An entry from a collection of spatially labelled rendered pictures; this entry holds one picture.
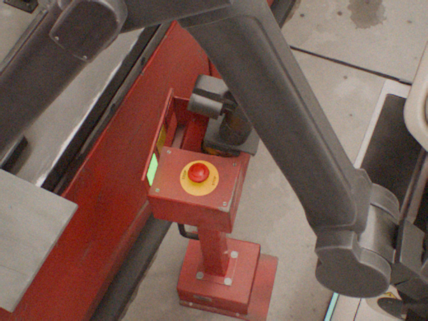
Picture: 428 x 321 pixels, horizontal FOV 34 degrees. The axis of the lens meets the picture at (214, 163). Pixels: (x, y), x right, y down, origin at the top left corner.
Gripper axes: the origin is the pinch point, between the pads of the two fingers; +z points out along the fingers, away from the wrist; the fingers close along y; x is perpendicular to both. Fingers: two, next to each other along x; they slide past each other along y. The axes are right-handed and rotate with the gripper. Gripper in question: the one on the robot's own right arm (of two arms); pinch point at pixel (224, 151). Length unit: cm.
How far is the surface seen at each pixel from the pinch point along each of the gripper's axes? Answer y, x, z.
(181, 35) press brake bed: 15.2, -26.4, 4.3
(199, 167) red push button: 4.6, 8.9, -8.8
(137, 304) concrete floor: 7, 17, 75
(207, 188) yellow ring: 1.9, 11.6, -6.5
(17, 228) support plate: 29.0, 33.1, -22.3
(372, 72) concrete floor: -46, -74, 62
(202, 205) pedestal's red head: 2.0, 14.8, -6.1
